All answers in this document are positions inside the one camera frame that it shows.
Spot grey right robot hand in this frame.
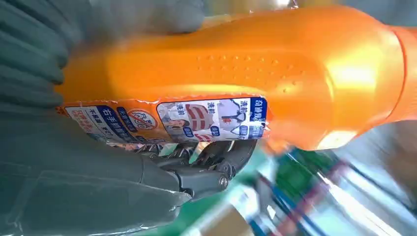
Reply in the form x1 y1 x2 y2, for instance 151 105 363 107
0 0 259 236

